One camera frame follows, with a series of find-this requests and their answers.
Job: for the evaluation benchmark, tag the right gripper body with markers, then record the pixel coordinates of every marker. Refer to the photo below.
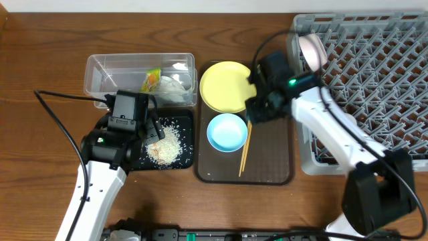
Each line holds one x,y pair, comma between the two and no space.
261,111

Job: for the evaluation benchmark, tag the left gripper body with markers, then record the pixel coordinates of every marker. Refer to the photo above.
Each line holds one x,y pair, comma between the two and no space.
152,128

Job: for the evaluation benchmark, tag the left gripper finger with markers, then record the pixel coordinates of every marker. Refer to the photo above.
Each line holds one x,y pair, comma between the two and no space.
151,133
157,126

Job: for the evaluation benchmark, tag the pile of rice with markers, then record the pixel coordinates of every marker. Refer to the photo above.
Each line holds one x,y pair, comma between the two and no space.
167,150

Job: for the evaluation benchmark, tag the white tissue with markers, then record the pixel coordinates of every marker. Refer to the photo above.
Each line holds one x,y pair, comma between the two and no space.
170,90

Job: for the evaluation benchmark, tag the green snack wrapper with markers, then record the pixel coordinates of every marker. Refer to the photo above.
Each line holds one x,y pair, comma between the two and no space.
151,80

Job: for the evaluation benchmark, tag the light blue bowl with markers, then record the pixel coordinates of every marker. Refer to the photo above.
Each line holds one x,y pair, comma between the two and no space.
227,132

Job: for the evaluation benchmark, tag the pink bowl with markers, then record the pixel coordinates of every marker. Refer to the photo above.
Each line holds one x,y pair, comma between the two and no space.
313,51

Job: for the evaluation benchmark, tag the small white cup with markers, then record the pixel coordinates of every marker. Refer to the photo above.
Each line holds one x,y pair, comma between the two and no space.
351,118

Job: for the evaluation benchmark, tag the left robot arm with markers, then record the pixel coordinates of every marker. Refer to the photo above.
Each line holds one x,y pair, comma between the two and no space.
96,188

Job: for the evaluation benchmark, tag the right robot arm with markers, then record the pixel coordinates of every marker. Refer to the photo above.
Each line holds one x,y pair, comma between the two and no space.
380,185

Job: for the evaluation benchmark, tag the black waste tray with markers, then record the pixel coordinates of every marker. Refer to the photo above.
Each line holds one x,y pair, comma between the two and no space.
187,140

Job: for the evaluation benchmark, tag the clear plastic waste bin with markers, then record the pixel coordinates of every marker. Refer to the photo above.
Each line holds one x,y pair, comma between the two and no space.
108,73

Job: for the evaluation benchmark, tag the grey dishwasher rack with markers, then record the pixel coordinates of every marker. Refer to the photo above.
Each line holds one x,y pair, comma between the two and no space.
377,72

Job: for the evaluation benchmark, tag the yellow plate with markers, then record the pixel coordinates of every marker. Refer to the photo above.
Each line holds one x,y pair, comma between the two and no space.
224,87

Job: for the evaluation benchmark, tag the dark brown serving tray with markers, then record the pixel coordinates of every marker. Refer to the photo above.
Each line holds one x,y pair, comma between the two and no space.
267,157

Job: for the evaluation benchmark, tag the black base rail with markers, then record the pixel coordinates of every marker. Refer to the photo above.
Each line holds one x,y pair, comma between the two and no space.
130,229

